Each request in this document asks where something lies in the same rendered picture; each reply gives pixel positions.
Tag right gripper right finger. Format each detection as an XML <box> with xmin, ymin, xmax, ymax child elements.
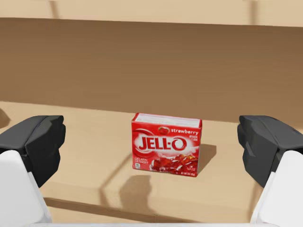
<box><xmin>237</xmin><ymin>115</ymin><xmax>303</xmax><ymax>224</ymax></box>

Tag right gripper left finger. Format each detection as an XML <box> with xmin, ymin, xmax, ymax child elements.
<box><xmin>0</xmin><ymin>115</ymin><xmax>66</xmax><ymax>224</ymax></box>

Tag pale wooden shelf unit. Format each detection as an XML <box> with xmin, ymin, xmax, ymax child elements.
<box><xmin>0</xmin><ymin>0</ymin><xmax>303</xmax><ymax>224</ymax></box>

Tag red and white carton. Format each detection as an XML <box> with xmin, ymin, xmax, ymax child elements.
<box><xmin>131</xmin><ymin>112</ymin><xmax>203</xmax><ymax>177</ymax></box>

